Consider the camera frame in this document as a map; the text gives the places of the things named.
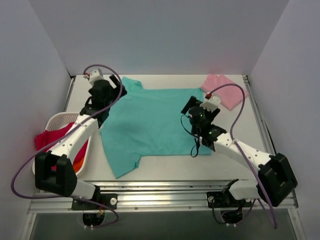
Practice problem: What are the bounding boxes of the teal t shirt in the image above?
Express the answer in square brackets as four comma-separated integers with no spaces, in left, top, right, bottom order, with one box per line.
[100,77,204,179]

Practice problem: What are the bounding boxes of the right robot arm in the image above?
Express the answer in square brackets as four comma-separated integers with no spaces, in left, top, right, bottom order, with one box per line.
[181,95,298,207]

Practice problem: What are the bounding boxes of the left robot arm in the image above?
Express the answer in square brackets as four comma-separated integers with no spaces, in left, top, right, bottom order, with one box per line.
[34,73,127,210]

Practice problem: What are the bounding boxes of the white plastic laundry basket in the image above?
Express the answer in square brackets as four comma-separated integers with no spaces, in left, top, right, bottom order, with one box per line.
[44,112,91,177]

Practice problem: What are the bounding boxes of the orange t shirt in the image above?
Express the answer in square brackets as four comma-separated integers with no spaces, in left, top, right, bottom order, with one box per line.
[72,157,85,173]

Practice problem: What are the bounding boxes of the crimson t shirt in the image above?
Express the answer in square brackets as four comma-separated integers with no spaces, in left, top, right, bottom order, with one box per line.
[34,122,88,166]

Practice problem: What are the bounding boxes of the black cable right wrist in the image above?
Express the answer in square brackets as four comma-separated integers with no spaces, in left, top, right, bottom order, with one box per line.
[180,114,203,158]

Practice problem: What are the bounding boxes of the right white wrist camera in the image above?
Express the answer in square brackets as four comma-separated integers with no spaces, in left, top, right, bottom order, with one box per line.
[200,92,221,113]

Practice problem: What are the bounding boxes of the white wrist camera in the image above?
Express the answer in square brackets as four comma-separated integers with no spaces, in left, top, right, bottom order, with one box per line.
[83,68,104,86]
[200,92,221,113]

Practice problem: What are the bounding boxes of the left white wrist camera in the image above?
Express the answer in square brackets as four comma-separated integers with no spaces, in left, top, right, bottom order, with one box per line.
[83,68,104,86]

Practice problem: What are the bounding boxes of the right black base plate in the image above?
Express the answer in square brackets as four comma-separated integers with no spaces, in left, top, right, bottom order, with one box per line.
[206,191,252,209]

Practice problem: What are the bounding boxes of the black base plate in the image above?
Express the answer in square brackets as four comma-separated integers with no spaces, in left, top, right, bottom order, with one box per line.
[206,191,252,209]
[71,193,118,211]

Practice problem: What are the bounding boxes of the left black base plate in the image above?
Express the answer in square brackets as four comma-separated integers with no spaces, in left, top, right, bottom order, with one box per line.
[71,193,118,211]

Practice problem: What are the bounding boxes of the aluminium rail frame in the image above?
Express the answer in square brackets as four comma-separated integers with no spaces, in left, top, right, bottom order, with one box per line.
[27,74,299,215]

